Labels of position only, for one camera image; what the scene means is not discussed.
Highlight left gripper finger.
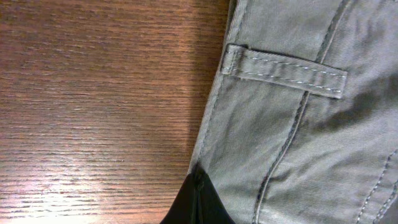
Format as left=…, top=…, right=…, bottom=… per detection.
left=160, top=164, right=234, bottom=224

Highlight grey trousers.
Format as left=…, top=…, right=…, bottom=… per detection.
left=190, top=0, right=397, bottom=223

